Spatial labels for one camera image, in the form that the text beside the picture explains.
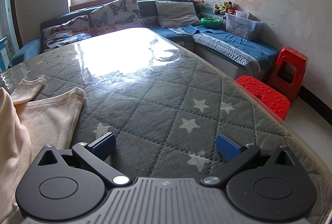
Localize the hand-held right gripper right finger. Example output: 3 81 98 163
202 133 296 186

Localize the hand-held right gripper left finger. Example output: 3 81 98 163
36 132 130 187

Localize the cream sweater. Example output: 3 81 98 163
0 78 86 224

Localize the red perforated plastic stool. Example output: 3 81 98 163
236 76 291 122

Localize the blue patterned sofa cover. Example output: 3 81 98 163
193 31 281 76

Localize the red tall plastic stool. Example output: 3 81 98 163
267 47 309 105

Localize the butterfly print bed pillow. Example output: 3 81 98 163
42 15 92 52

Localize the clear plastic storage box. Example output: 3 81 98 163
225 12 264 41

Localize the blue towel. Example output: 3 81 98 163
168 24 226 35

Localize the green plastic bowl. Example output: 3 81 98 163
201 18 222 28

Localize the butterfly print cushion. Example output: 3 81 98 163
90 0 145 37

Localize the small white box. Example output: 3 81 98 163
236 10 254 20

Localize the turquoise cabinet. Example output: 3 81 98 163
0 37 12 71

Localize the grey cushion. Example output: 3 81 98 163
156 1 201 28

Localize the blue corner sofa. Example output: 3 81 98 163
10 0 281 82

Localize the dark wooden door frame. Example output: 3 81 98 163
8 0 22 52

